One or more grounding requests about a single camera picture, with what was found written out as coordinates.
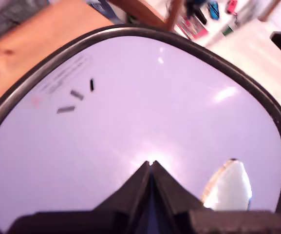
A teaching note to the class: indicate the grey woven rug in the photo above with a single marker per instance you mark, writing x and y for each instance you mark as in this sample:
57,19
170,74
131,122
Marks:
8,17

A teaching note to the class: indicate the red toy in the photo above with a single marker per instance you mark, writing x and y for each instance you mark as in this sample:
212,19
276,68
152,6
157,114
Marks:
232,6

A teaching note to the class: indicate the pink printed box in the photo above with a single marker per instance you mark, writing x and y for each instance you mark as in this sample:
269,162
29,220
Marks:
191,26

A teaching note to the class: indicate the black rice cooker lid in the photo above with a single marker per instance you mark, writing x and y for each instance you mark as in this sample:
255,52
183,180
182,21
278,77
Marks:
135,109

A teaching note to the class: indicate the blue toy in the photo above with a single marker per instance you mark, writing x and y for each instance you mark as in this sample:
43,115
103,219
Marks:
213,9

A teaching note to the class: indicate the wooden chair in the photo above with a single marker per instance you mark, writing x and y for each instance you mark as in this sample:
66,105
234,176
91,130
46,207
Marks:
150,12

